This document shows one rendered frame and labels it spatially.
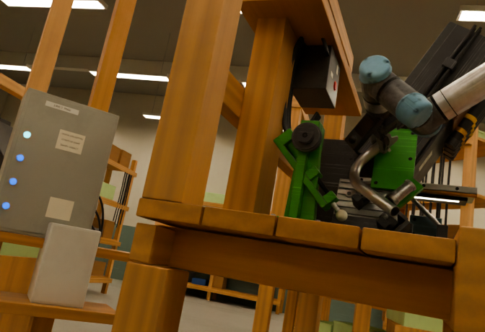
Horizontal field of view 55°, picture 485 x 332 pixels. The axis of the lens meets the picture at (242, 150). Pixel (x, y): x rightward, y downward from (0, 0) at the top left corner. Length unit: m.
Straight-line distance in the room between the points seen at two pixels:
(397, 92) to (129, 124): 11.33
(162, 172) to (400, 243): 0.45
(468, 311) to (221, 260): 0.43
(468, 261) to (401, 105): 0.47
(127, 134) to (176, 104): 11.27
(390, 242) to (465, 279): 0.11
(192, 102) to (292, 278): 0.38
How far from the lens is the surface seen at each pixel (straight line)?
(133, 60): 10.36
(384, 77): 1.15
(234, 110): 1.28
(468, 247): 0.76
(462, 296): 0.76
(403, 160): 1.44
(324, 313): 5.77
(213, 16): 1.00
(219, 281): 10.16
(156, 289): 0.88
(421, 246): 0.76
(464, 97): 1.23
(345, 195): 1.42
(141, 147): 11.92
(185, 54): 0.98
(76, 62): 11.03
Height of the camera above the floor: 0.79
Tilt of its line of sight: 14 degrees up
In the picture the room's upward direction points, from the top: 10 degrees clockwise
